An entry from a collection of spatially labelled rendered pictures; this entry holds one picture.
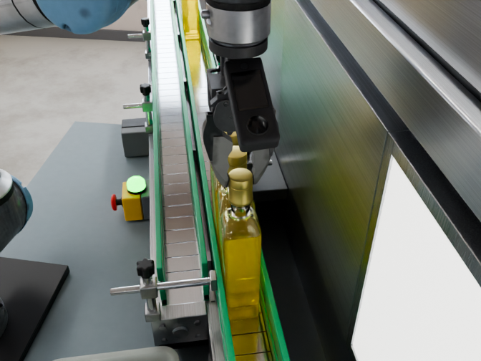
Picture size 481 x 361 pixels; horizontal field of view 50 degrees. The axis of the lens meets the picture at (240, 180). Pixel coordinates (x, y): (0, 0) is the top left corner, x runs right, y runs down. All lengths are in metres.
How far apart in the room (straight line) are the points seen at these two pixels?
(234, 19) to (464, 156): 0.30
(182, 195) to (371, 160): 0.63
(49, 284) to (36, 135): 2.10
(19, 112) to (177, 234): 2.53
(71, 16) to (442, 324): 0.42
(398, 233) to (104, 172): 1.05
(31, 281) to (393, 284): 0.81
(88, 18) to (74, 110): 2.90
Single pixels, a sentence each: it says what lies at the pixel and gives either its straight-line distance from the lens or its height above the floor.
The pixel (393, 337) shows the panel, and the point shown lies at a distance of 0.60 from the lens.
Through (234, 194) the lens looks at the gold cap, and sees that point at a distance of 0.72.
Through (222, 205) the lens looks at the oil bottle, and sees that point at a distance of 0.79.
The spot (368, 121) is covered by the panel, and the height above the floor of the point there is 1.30.
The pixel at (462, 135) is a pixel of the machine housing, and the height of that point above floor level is 1.38.
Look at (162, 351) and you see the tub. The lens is 0.92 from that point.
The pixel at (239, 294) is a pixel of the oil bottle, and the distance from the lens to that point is 0.85.
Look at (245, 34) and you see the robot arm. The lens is 0.60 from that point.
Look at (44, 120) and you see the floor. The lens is 3.33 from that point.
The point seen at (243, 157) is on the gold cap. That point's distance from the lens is 0.76.
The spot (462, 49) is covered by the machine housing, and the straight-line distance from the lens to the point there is 0.47.
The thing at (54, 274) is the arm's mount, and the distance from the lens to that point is 1.18.
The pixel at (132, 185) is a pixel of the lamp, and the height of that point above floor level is 0.85.
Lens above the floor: 1.59
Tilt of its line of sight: 37 degrees down
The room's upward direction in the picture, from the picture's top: straight up
